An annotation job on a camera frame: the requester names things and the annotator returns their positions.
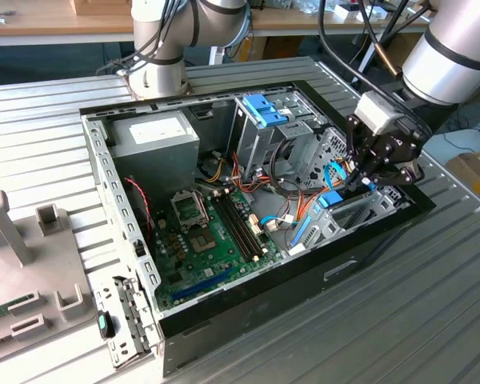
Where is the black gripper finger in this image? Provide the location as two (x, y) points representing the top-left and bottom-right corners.
(362, 159), (425, 189)
(345, 114), (375, 192)

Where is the silver card retention bracket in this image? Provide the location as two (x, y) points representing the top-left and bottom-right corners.
(92, 274), (163, 369)

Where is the thin multicolour wire bundle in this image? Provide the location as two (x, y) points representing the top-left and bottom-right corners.
(266, 198), (301, 234)

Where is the thick black wrist cable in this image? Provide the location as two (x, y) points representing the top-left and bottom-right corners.
(318, 0), (433, 137)

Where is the hard disk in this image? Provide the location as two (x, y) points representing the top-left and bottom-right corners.
(290, 186), (377, 248)

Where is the blue expansion slot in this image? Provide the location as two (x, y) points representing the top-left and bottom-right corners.
(170, 266), (235, 303)

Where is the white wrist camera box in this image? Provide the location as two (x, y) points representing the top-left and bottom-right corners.
(354, 90), (406, 135)

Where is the black RAM slot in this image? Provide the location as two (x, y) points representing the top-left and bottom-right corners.
(218, 194), (258, 262)
(214, 194), (254, 263)
(228, 191), (267, 258)
(223, 192), (262, 260)

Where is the blue plastic cage latch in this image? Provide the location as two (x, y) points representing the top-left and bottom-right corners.
(258, 110), (287, 127)
(242, 93), (276, 118)

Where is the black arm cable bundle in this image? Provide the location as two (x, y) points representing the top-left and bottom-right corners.
(95, 0), (193, 77)

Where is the brown wooden box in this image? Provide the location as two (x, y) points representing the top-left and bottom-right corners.
(70, 0), (133, 17)

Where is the grey parts rack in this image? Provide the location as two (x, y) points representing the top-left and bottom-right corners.
(0, 190), (97, 357)

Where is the wooden desk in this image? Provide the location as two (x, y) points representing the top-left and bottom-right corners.
(0, 0), (136, 47)
(250, 0), (433, 85)

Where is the yellow black wire bundle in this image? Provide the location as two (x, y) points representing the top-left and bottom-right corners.
(202, 158), (235, 185)

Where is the green RAM stick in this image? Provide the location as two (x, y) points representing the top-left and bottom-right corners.
(0, 294), (39, 321)

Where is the red black twisted wire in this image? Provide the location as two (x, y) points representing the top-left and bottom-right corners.
(124, 178), (153, 241)

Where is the CPU socket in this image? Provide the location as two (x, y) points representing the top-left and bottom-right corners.
(188, 232), (218, 254)

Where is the black latch with teal button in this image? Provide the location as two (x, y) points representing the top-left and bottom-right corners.
(95, 310), (117, 340)

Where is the white side table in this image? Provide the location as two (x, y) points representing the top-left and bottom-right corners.
(423, 128), (480, 169)

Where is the short light blue wire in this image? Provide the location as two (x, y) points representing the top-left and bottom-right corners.
(259, 215), (281, 233)

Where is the small white box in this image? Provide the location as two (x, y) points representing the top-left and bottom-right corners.
(334, 3), (361, 19)
(358, 6), (389, 21)

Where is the bronze cable connector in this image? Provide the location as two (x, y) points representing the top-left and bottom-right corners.
(374, 42), (402, 78)

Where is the grey power supply box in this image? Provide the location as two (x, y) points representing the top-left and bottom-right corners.
(110, 110), (201, 201)

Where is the silver metal disk bay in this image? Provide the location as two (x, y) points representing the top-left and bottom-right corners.
(288, 126), (412, 257)

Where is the green motherboard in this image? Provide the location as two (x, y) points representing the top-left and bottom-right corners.
(154, 186), (286, 312)

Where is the metal socket cover frame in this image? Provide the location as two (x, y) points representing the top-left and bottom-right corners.
(170, 190), (209, 234)

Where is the orange red wire bundle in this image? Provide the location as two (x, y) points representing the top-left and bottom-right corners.
(230, 154), (273, 193)

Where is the silver drive cage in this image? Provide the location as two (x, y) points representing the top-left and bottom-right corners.
(227, 91), (330, 181)

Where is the blue data wire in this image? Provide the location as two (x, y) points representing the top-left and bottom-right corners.
(322, 162), (375, 191)

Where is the orange red yellow power wire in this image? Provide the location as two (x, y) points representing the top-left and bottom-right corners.
(298, 158), (355, 221)

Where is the black stand pole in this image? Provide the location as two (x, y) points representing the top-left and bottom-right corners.
(350, 0), (409, 85)

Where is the cardboard box with yellow tape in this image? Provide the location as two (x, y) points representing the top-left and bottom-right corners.
(443, 150), (480, 209)

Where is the black open PC case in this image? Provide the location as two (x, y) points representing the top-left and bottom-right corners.
(78, 79), (438, 379)

